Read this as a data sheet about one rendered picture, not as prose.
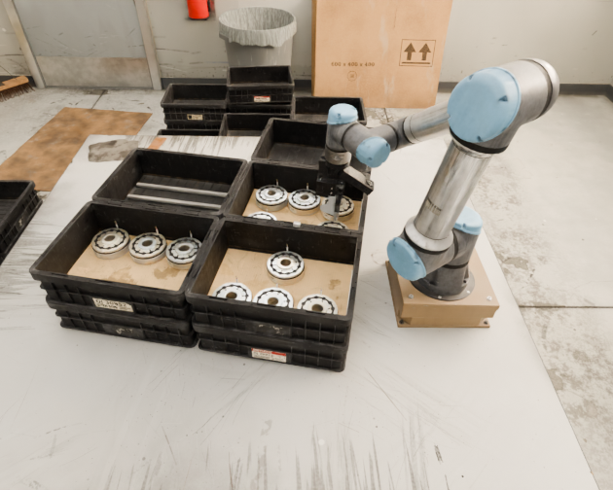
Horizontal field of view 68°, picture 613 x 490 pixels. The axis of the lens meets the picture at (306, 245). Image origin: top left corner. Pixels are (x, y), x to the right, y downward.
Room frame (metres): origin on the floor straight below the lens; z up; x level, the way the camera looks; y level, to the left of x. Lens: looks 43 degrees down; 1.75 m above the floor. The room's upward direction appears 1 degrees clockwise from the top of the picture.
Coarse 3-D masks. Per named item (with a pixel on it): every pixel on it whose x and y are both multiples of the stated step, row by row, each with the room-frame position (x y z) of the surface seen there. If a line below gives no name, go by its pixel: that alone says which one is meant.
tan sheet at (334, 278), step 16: (240, 256) 0.94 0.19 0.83; (256, 256) 0.94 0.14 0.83; (224, 272) 0.87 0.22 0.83; (240, 272) 0.87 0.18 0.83; (256, 272) 0.87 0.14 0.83; (320, 272) 0.88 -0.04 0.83; (336, 272) 0.88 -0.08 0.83; (256, 288) 0.81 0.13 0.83; (288, 288) 0.82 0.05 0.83; (304, 288) 0.82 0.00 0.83; (320, 288) 0.82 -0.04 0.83; (336, 288) 0.82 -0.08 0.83
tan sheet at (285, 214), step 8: (320, 200) 1.21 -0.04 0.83; (352, 200) 1.21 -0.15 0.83; (248, 208) 1.15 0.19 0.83; (256, 208) 1.16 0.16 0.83; (288, 208) 1.16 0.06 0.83; (360, 208) 1.17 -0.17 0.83; (280, 216) 1.12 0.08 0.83; (288, 216) 1.12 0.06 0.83; (296, 216) 1.12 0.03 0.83; (304, 216) 1.12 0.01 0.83; (312, 216) 1.12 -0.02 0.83; (320, 216) 1.12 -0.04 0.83; (352, 216) 1.13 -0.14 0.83; (312, 224) 1.09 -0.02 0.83; (344, 224) 1.09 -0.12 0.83; (352, 224) 1.09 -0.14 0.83
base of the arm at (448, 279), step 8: (448, 264) 0.85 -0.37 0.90; (464, 264) 0.86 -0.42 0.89; (432, 272) 0.86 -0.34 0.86; (440, 272) 0.85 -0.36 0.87; (448, 272) 0.85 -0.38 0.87; (456, 272) 0.85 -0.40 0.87; (464, 272) 0.86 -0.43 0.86; (424, 280) 0.86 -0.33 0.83; (432, 280) 0.86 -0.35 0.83; (440, 280) 0.84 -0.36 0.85; (448, 280) 0.84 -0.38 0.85; (456, 280) 0.84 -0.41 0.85; (464, 280) 0.87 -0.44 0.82; (432, 288) 0.84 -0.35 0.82; (440, 288) 0.83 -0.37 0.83; (448, 288) 0.83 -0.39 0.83; (456, 288) 0.84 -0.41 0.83; (464, 288) 0.85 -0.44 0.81
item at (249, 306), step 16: (256, 224) 0.96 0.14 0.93; (272, 224) 0.96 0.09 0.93; (352, 272) 0.79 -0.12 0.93; (192, 288) 0.72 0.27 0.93; (352, 288) 0.75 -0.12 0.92; (208, 304) 0.69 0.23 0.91; (224, 304) 0.68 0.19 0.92; (240, 304) 0.67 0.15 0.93; (256, 304) 0.68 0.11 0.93; (352, 304) 0.68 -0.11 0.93; (304, 320) 0.65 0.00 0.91; (320, 320) 0.64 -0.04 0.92; (336, 320) 0.64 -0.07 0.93
